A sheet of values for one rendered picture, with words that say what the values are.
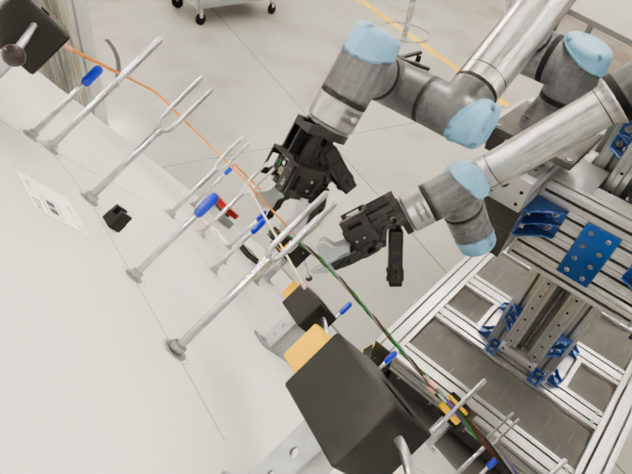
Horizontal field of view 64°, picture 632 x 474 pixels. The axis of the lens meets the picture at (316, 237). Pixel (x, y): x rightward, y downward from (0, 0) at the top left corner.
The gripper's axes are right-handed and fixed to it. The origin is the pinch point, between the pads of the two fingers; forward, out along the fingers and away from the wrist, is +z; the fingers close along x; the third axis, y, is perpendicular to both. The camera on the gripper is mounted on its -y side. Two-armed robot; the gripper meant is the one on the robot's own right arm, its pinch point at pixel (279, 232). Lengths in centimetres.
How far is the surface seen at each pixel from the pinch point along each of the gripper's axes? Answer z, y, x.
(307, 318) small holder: -7.4, 21.4, 28.3
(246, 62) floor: 20, -187, -288
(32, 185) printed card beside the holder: -13, 46, 20
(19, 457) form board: -16, 53, 43
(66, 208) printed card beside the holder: -12, 44, 20
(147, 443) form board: -13, 47, 42
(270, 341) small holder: -2.7, 22.4, 26.7
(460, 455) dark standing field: 72, -120, 23
